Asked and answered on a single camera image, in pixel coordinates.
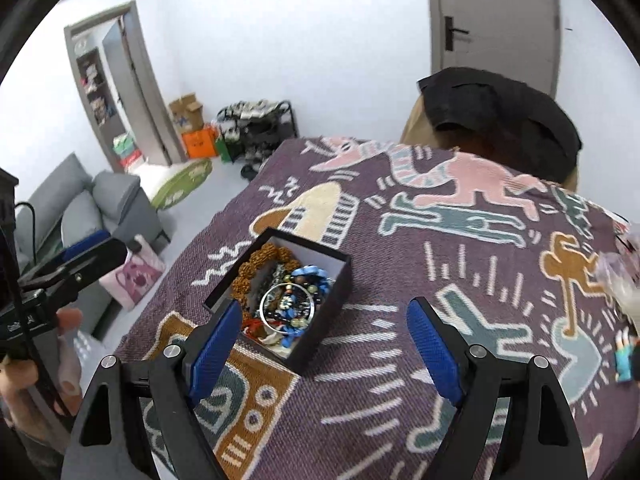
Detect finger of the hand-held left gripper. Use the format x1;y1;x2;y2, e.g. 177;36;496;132
20;238;129;306
60;230;112;263

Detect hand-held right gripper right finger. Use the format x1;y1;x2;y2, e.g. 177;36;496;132
406;297;588;480

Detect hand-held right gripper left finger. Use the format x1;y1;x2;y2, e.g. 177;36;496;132
60;299;244;480

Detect white butterfly hair clip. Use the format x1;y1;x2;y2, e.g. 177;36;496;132
259;332;292;354

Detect dark bead bracelet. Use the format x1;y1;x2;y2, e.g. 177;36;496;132
260;265;322;332

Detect thin silver bangle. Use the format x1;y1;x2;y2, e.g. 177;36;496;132
258;282;317;332

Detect black jewelry box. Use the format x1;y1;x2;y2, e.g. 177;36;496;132
204;227;353;372

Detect blue bead bracelet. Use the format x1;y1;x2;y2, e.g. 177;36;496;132
257;265;335;351

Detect person's left hand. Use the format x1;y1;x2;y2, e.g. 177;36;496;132
0;307;86;428

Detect grey sofa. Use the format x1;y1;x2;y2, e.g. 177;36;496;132
12;152;174;337

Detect pink tote bag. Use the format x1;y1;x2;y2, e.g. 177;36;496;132
99;234;167;307

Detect printed purple blanket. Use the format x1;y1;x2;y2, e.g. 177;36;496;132
112;135;640;480

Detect green round mat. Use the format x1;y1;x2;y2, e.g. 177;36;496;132
149;157;214;211

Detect orange bag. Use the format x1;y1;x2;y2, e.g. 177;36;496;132
180;128;221;161

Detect shelf with small goods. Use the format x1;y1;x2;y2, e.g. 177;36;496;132
75;46;147;172

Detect cardboard boxes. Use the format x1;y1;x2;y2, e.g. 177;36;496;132
168;92;206;134

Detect green bag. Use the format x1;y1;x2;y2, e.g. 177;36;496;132
214;127;237;164

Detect small doll figure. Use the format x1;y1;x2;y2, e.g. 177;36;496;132
612;326;640;387

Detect clear plastic bag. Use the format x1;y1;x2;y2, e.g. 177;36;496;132
594;219;640;327

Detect black shoe rack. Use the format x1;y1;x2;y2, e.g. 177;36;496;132
216;99;300;172

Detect black cloth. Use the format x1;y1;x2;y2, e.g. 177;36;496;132
417;66;584;184

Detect grey door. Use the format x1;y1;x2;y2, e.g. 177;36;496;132
425;0;564;102

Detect black cable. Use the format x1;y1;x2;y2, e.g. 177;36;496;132
11;201;72;417

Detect brown bead bracelet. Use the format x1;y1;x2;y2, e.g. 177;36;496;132
232;241;301;312

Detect grey door frame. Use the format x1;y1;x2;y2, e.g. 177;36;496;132
63;0;187;174

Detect black door handle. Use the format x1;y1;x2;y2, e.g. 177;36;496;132
443;15;470;52

